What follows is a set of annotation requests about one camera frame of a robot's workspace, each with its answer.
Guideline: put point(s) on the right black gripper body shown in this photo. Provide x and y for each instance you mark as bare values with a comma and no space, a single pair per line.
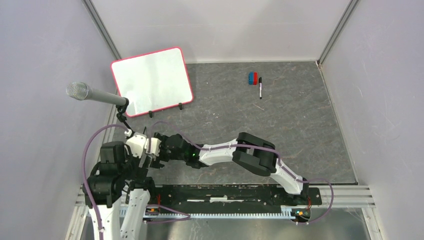
165,154

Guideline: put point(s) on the pink framed whiteboard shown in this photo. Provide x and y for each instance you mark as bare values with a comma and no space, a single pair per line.
153,81

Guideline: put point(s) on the white whiteboard marker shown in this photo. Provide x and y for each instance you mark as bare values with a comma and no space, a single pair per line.
260,83

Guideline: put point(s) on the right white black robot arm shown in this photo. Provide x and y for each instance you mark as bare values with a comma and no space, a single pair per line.
254,154

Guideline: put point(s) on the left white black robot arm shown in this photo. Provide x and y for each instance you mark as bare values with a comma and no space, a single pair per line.
118,189

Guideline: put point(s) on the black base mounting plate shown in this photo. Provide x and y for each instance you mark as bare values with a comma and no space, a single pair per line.
231,198

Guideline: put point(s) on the black microphone stand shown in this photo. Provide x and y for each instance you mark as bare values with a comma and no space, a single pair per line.
121,110

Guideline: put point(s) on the grey microphone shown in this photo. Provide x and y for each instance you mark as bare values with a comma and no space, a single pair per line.
82,92

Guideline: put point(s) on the blue and red eraser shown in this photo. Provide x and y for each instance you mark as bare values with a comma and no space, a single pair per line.
253,78

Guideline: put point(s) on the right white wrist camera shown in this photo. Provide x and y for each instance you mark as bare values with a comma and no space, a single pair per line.
152,146

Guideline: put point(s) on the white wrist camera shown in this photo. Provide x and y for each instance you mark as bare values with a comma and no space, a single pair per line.
136,142
152,146

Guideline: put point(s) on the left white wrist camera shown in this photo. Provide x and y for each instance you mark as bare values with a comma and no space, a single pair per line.
136,142

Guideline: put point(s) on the blue toothed cable rail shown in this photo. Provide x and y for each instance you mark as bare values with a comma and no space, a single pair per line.
286,215

